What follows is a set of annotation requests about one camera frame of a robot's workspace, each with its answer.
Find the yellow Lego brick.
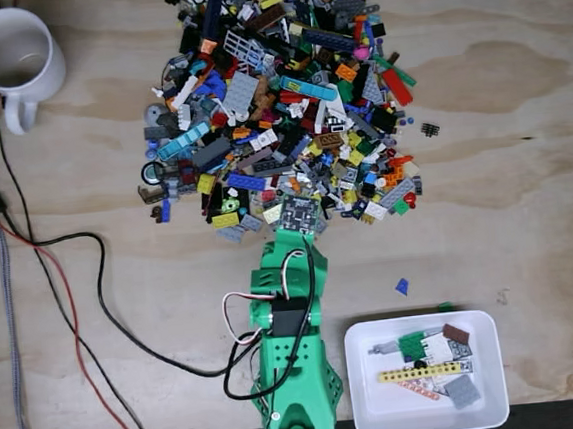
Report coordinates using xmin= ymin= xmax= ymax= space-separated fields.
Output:
xmin=195 ymin=171 xmax=219 ymax=195

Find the turquoise Lego piece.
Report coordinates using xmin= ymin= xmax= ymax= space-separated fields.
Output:
xmin=153 ymin=121 xmax=214 ymax=163

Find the dark grey printed Lego tile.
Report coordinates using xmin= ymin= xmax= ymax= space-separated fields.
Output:
xmin=447 ymin=338 xmax=474 ymax=362

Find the grey square Lego plate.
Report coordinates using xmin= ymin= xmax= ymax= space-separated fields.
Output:
xmin=441 ymin=373 xmax=484 ymax=410

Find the red long Lego plate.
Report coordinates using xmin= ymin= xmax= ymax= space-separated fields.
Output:
xmin=380 ymin=65 xmax=417 ymax=110

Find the grey round Lego piece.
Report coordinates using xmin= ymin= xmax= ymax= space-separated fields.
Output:
xmin=143 ymin=102 xmax=170 ymax=125

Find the salmon Technic beam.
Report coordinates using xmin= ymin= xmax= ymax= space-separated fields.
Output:
xmin=395 ymin=377 xmax=442 ymax=404

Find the green Lego plate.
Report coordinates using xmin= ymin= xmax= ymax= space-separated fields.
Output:
xmin=396 ymin=330 xmax=432 ymax=364

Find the light grey Lego axle piece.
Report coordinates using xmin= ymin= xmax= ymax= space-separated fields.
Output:
xmin=367 ymin=340 xmax=403 ymax=359

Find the navy long Lego piece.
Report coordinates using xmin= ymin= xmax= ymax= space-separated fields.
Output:
xmin=198 ymin=0 xmax=227 ymax=45

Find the brown transparent Lego piece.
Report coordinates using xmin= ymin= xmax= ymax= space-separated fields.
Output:
xmin=136 ymin=182 xmax=164 ymax=205

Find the light blue long Lego piece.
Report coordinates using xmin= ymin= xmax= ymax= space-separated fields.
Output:
xmin=277 ymin=71 xmax=339 ymax=106

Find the orange Lego brick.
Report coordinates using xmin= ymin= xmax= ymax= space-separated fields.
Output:
xmin=334 ymin=62 xmax=361 ymax=84

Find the white small Lego plate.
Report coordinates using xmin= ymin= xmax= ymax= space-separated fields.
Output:
xmin=363 ymin=199 xmax=390 ymax=223

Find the thin black wire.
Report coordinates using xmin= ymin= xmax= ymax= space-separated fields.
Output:
xmin=0 ymin=78 xmax=150 ymax=429

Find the white red black servo wire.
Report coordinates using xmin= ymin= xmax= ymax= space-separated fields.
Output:
xmin=218 ymin=244 xmax=325 ymax=352

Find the dark blue long Lego plate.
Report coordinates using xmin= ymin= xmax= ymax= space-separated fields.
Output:
xmin=299 ymin=22 xmax=359 ymax=58

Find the white plastic bin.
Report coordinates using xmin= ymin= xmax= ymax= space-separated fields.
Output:
xmin=342 ymin=307 xmax=512 ymax=429

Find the dark grey Lego brick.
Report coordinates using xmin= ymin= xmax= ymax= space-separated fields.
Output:
xmin=189 ymin=136 xmax=234 ymax=170

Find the tan brown Lego brick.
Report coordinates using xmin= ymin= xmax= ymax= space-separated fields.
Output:
xmin=317 ymin=130 xmax=345 ymax=151

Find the yellow Technic beam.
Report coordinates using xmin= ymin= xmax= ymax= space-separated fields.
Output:
xmin=377 ymin=361 xmax=466 ymax=385

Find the dark grey Lego plate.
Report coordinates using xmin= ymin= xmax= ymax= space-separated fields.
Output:
xmin=332 ymin=0 xmax=368 ymax=22

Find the black Lego tyre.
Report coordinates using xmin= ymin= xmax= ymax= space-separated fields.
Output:
xmin=140 ymin=159 xmax=165 ymax=186

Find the small grey Lego plate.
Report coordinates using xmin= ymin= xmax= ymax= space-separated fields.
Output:
xmin=238 ymin=211 xmax=266 ymax=233

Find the white ceramic mug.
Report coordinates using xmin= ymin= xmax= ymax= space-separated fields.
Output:
xmin=0 ymin=2 xmax=72 ymax=138

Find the thick black camera cable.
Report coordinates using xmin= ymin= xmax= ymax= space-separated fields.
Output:
xmin=0 ymin=144 xmax=333 ymax=421

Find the white Lego brick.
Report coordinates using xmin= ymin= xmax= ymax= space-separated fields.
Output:
xmin=248 ymin=128 xmax=280 ymax=153

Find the large grey Lego plate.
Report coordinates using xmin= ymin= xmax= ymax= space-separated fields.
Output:
xmin=219 ymin=68 xmax=263 ymax=117

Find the white Lego lattice piece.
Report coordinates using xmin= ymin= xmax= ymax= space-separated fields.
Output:
xmin=222 ymin=27 xmax=265 ymax=73

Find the black camera circuit board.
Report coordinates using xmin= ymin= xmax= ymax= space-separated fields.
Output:
xmin=274 ymin=192 xmax=325 ymax=240

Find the grey long Lego plate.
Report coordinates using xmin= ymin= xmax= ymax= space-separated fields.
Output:
xmin=376 ymin=176 xmax=418 ymax=212

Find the dark brown Lego brick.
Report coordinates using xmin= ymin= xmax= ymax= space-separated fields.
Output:
xmin=243 ymin=5 xmax=289 ymax=34

